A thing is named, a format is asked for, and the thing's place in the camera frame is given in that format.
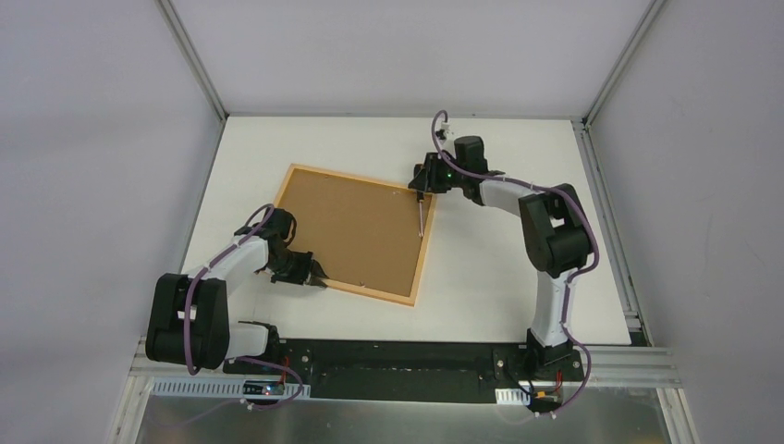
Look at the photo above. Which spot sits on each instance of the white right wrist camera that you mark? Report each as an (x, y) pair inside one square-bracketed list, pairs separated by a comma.
[(445, 130)]

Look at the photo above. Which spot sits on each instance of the yellow wooden picture frame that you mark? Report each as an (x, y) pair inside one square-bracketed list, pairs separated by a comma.
[(426, 257)]

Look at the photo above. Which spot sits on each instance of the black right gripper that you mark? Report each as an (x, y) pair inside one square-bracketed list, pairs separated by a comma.
[(425, 178)]

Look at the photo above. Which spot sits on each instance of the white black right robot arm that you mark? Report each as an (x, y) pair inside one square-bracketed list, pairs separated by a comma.
[(366, 235)]

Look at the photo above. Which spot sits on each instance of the aluminium corner profile left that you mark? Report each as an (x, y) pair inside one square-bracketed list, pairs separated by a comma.
[(187, 48)]

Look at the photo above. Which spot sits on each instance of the aluminium front table rail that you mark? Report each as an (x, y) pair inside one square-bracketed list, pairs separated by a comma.
[(612, 366)]

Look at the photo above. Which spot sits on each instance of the white slotted cable duct right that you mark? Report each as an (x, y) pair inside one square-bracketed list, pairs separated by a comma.
[(512, 396)]

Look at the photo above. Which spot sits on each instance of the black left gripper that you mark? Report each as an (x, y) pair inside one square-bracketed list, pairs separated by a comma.
[(304, 271)]

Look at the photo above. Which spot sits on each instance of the white slotted cable duct left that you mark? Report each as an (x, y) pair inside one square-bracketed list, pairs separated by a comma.
[(227, 388)]

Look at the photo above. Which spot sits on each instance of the black yellow screwdriver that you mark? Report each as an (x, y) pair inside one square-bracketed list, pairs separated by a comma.
[(420, 203)]

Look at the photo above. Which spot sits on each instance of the aluminium corner profile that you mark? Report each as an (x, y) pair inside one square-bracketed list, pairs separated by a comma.
[(592, 132), (187, 48)]

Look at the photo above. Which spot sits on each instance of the aluminium corner profile right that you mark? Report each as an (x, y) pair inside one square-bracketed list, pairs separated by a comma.
[(592, 132)]

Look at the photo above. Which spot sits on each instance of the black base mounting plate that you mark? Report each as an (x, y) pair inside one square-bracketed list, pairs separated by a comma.
[(452, 372)]

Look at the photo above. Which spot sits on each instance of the white slotted cable duct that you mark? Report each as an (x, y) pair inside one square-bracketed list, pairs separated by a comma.
[(512, 396), (227, 388)]

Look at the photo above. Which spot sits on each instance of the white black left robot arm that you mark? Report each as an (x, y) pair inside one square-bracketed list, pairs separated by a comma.
[(190, 323)]

